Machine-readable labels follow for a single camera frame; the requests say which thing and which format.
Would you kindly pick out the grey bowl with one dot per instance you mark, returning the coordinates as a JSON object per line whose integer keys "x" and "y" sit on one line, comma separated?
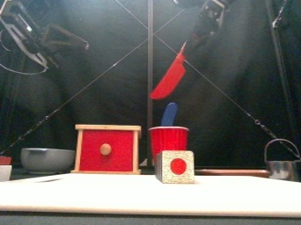
{"x": 46, "y": 159}

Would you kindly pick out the red toy knife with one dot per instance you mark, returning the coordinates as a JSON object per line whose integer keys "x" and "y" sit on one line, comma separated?
{"x": 170, "y": 76}

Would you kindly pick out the wooden box with red front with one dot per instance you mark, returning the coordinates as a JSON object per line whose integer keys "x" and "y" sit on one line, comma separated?
{"x": 105, "y": 149}

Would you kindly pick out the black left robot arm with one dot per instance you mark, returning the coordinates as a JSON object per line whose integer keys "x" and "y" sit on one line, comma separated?
{"x": 4, "y": 7}

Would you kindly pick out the small metal pail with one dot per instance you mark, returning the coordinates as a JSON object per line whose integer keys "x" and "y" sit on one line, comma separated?
{"x": 282, "y": 170}

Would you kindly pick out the white cutting board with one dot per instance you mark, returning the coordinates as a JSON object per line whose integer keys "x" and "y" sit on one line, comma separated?
{"x": 148, "y": 196}

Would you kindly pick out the red plastic cup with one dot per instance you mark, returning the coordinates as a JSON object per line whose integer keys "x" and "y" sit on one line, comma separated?
{"x": 168, "y": 142}

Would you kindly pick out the white container with red lid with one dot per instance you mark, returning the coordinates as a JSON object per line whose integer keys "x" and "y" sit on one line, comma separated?
{"x": 4, "y": 168}

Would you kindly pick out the slanted black frame pole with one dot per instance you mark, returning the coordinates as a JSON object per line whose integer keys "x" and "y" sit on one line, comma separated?
{"x": 282, "y": 73}

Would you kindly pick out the toy sushi cube red centre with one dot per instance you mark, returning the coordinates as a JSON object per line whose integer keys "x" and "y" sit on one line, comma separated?
{"x": 176, "y": 167}

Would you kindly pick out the vertical metal frame pole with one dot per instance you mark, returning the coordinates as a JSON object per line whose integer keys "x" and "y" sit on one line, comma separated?
{"x": 149, "y": 73}

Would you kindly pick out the blue plastic utensil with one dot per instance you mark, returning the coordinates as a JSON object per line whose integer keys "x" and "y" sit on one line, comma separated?
{"x": 168, "y": 114}

